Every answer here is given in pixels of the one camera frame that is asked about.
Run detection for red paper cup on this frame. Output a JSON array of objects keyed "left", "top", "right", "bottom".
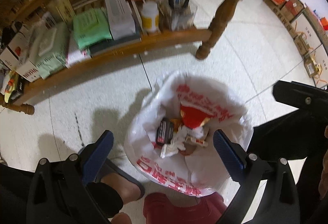
[{"left": 180, "top": 105, "right": 214, "bottom": 129}]

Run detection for white plastic trash bag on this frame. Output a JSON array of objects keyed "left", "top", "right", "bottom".
[{"left": 124, "top": 71, "right": 253, "bottom": 197}]

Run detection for crumpled white tissue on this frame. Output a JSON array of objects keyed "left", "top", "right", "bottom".
[{"left": 160, "top": 126, "right": 187, "bottom": 158}]

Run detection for black cigarette box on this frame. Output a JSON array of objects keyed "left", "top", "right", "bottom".
[{"left": 156, "top": 117, "right": 174, "bottom": 146}]

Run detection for red plastic stool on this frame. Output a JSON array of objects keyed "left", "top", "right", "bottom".
[{"left": 143, "top": 192, "right": 227, "bottom": 224}]

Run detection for red white small box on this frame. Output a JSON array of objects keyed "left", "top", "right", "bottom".
[{"left": 66, "top": 34, "right": 91, "bottom": 68}]

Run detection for white Nezha box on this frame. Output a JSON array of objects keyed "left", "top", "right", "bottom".
[{"left": 16, "top": 60, "right": 41, "bottom": 82}]

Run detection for dark hardcover book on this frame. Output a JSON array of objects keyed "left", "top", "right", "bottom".
[{"left": 88, "top": 34, "right": 141, "bottom": 57}]

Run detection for baby wipes pack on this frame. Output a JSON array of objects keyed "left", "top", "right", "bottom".
[{"left": 28, "top": 21, "right": 70, "bottom": 79}]

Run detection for green wipes pack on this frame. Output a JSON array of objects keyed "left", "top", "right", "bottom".
[{"left": 73, "top": 8, "right": 112, "bottom": 50}]

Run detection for white carton box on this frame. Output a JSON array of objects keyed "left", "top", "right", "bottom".
[{"left": 105, "top": 0, "right": 136, "bottom": 40}]

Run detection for clear plastic organizer box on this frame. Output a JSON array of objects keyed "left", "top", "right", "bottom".
[{"left": 159, "top": 0, "right": 197, "bottom": 31}]

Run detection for white pill bottle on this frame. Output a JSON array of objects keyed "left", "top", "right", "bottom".
[{"left": 141, "top": 1, "right": 159, "bottom": 33}]

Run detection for beige tea tin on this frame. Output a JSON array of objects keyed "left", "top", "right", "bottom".
[{"left": 47, "top": 0, "right": 76, "bottom": 29}]

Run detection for cardboard boxes by wall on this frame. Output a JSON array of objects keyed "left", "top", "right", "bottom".
[{"left": 264, "top": 0, "right": 327, "bottom": 89}]

